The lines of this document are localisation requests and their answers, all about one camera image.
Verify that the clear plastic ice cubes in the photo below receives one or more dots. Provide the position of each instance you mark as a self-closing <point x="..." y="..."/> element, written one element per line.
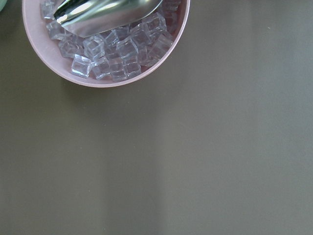
<point x="118" y="54"/>

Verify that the mint green bowl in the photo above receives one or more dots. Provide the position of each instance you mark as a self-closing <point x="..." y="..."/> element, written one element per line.
<point x="2" y="4"/>

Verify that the pink bowl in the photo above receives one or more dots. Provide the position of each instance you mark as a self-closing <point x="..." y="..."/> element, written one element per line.
<point x="48" y="51"/>

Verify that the metal ice scoop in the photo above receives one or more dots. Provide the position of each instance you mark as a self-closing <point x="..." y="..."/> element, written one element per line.
<point x="86" y="18"/>

